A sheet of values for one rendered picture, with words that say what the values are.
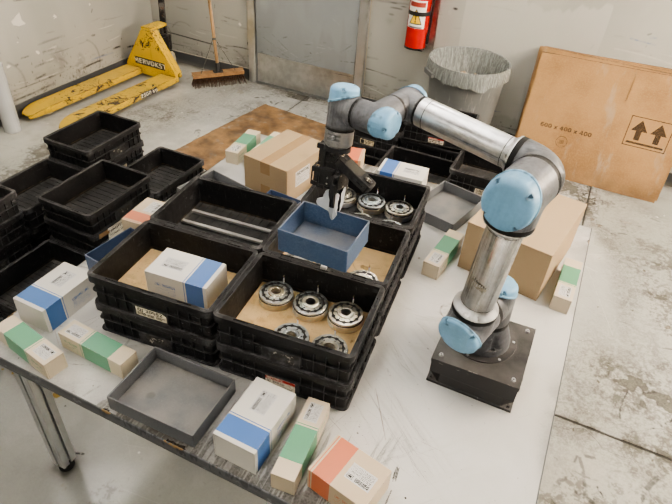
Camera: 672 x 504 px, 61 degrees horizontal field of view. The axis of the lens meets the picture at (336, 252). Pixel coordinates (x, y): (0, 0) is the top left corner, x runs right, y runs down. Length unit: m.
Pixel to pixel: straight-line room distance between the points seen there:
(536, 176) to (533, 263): 0.81
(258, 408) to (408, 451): 0.40
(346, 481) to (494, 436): 0.45
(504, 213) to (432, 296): 0.82
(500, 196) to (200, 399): 0.96
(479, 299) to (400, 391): 0.42
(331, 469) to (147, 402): 0.55
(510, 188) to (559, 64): 3.14
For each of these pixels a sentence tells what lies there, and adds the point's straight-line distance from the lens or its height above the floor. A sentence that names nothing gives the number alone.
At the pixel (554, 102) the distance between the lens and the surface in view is 4.35.
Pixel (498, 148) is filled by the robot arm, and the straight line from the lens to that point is 1.37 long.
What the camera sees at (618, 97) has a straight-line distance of 4.33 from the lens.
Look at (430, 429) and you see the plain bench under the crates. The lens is 1.63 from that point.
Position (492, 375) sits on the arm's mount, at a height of 0.80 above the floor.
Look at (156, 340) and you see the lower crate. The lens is 1.77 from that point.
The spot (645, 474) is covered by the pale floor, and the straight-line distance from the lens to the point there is 2.72.
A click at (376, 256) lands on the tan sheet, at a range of 1.91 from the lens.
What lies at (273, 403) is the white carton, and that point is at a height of 0.79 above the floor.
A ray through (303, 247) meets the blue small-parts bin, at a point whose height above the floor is 1.10.
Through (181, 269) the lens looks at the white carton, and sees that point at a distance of 1.72.
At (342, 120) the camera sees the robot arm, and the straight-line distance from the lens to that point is 1.44.
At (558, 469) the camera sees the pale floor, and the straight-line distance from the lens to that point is 2.57.
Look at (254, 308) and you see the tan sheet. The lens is 1.70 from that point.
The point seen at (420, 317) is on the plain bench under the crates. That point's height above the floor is 0.70.
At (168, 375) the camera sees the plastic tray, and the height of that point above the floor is 0.70.
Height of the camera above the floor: 2.01
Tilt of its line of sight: 38 degrees down
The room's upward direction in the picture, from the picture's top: 4 degrees clockwise
